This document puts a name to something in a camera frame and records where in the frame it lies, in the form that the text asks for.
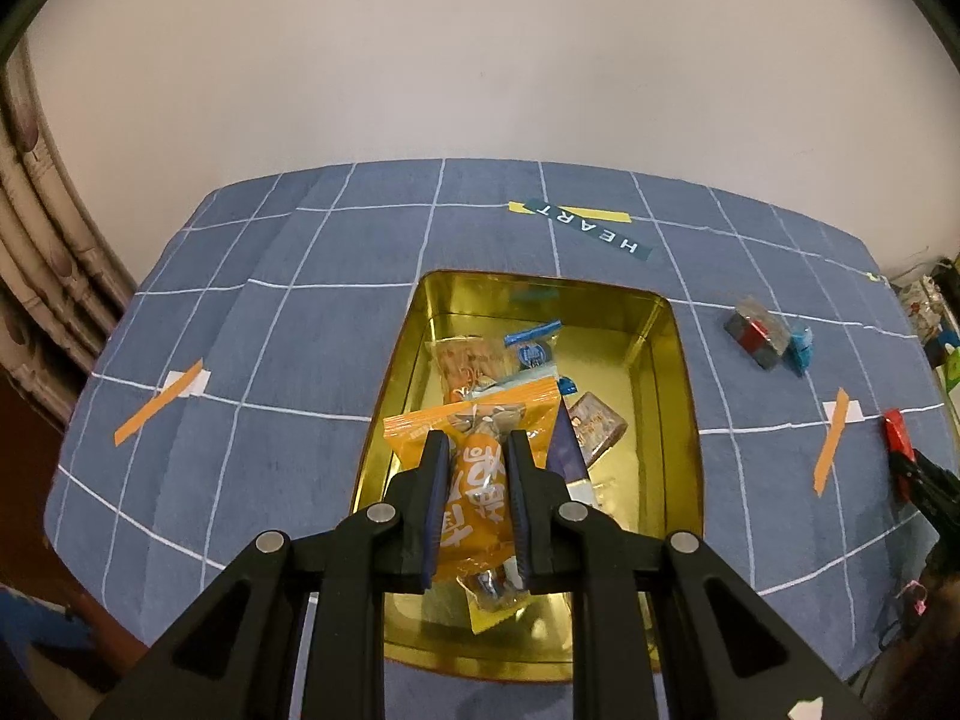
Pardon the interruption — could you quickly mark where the grey block snack red label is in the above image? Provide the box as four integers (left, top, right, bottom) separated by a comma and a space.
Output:
724, 296, 792, 372

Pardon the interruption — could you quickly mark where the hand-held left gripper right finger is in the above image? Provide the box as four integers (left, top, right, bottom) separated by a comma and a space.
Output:
506, 430, 871, 720

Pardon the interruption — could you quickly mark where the maroon and gold tin box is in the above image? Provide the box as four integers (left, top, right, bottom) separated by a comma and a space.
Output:
350, 270, 706, 683

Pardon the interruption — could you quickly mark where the red snack packet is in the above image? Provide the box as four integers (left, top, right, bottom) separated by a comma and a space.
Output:
881, 409, 917, 500

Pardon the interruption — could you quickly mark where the orange snack packet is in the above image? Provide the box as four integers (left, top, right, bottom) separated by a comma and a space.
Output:
382, 379, 563, 635

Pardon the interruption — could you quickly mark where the beige patterned curtain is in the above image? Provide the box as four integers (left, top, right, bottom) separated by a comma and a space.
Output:
0, 52, 137, 407

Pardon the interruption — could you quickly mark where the blue object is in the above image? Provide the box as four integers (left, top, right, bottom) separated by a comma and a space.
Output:
0, 589, 95, 653

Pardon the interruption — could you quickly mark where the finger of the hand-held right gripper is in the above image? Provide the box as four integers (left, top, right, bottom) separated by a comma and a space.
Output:
894, 448, 960, 541

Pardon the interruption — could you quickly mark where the navy and pale blue packet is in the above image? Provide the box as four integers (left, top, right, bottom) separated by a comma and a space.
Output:
546, 397, 601, 511

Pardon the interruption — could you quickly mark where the clear-wrapped brown snack bar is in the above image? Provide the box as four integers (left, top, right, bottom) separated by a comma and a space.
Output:
564, 392, 629, 466

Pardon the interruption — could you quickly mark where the small blue and clear packet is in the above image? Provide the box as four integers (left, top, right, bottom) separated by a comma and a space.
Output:
504, 320, 563, 380

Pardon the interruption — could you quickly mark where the orange tape strip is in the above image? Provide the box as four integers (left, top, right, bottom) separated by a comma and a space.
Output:
814, 388, 851, 497
112, 360, 205, 449

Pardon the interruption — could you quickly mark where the blue checked tablecloth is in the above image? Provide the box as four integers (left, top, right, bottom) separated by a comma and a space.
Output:
43, 157, 947, 720

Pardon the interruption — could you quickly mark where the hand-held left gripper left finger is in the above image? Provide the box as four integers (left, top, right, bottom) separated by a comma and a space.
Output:
94, 430, 451, 720

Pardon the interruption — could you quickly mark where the clear packet of orange snacks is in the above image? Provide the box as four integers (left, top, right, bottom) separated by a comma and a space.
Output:
427, 335, 511, 402

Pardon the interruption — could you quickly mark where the blue wrapped candy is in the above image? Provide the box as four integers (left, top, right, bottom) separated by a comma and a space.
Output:
784, 320, 816, 377

